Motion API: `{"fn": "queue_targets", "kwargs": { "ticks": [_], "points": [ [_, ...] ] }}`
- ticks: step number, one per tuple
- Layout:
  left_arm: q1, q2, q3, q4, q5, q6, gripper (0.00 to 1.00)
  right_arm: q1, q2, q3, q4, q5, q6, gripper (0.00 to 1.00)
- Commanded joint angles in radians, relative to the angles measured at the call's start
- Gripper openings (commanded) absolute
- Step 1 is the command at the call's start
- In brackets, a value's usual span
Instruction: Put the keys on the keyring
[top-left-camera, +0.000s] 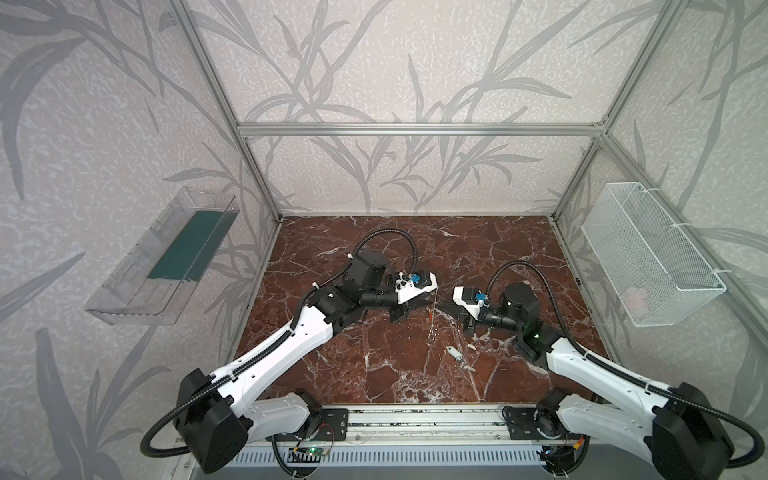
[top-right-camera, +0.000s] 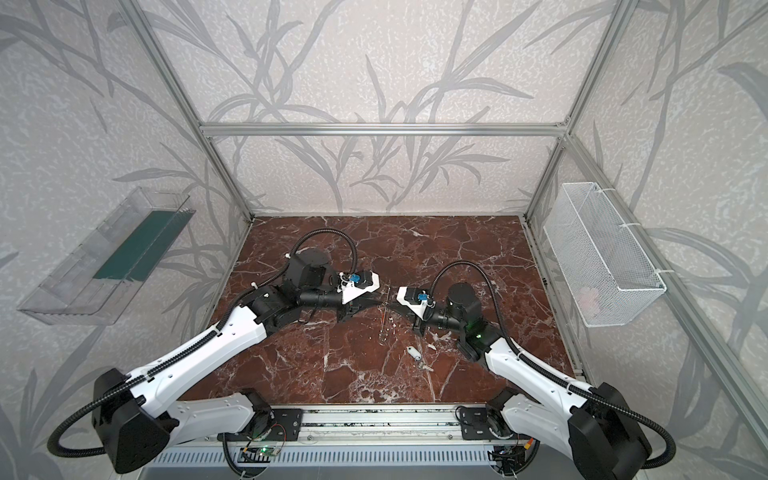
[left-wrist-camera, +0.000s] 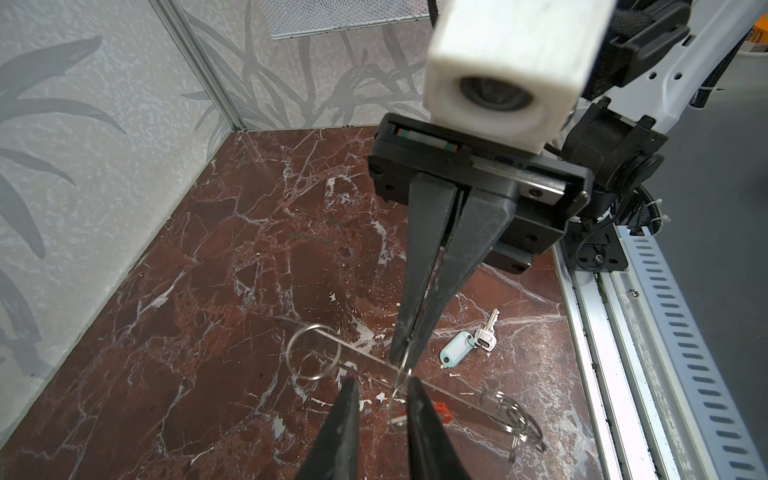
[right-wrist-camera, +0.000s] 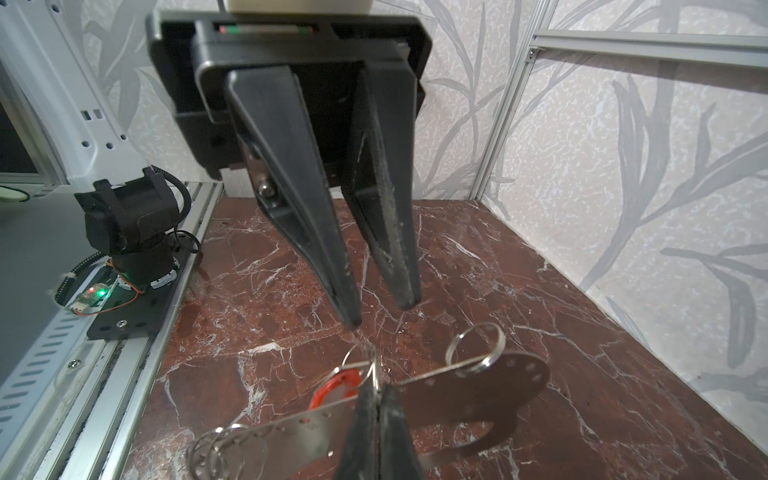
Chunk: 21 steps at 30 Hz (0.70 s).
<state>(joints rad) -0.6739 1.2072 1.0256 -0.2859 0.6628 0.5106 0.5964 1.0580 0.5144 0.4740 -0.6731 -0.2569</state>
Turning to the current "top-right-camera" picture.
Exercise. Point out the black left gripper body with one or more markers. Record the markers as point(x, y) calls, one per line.
point(347, 305)

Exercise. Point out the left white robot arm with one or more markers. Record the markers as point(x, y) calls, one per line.
point(137, 425)

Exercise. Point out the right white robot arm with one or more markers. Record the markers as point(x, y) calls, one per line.
point(581, 422)

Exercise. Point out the key with light tag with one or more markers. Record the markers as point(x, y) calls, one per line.
point(415, 354)

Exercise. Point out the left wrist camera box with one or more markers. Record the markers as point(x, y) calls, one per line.
point(355, 285)

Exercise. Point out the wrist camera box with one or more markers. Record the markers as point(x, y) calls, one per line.
point(355, 285)
point(414, 296)

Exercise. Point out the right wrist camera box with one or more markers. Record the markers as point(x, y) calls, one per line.
point(414, 296)

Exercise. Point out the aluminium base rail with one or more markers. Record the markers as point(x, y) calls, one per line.
point(386, 424)

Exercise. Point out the white wire mesh basket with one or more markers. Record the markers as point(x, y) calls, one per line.
point(609, 275)

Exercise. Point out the white slotted cable duct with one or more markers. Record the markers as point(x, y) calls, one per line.
point(351, 456)

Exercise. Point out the clear plastic wall bin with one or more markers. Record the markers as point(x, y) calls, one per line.
point(96, 282)

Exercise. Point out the aluminium frame profiles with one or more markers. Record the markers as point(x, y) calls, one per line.
point(743, 392)

